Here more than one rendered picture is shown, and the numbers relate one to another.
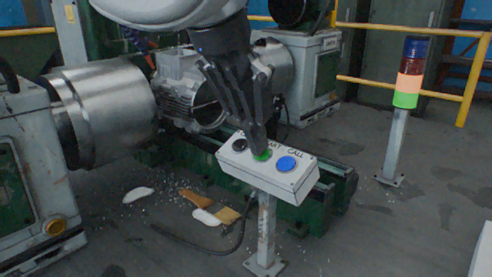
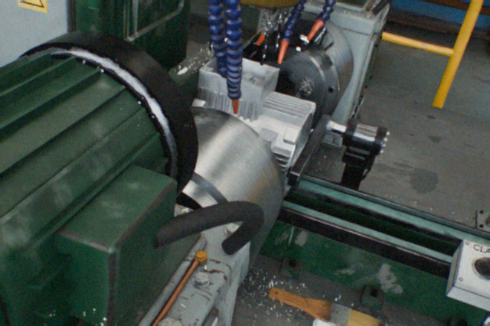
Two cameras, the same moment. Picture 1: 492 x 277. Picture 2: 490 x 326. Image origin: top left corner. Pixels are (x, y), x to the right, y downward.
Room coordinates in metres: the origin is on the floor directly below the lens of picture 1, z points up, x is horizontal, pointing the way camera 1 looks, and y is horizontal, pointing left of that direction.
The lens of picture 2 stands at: (0.14, 0.59, 1.55)
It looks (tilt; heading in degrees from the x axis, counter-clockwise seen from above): 32 degrees down; 332
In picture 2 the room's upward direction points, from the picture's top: 10 degrees clockwise
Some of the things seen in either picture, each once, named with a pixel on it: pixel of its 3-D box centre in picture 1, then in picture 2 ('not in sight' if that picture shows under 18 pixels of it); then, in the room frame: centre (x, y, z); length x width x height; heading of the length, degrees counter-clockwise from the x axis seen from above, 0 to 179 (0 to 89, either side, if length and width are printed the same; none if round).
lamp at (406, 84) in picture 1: (408, 81); not in sight; (0.84, -0.43, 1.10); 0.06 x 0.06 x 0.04
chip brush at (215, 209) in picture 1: (207, 204); (323, 311); (0.70, 0.10, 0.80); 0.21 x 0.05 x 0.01; 50
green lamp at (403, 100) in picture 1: (405, 98); not in sight; (0.84, -0.43, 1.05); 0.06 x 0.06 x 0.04
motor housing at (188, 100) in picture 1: (191, 95); (250, 136); (0.98, 0.17, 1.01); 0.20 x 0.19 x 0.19; 48
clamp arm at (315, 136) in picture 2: (224, 101); (311, 148); (0.92, 0.06, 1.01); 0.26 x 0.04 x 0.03; 138
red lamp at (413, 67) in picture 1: (412, 65); not in sight; (0.84, -0.43, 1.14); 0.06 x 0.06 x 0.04
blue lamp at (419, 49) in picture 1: (416, 47); not in sight; (0.84, -0.43, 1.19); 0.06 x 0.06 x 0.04
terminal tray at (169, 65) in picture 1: (180, 64); (237, 86); (1.00, 0.20, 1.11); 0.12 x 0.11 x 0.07; 48
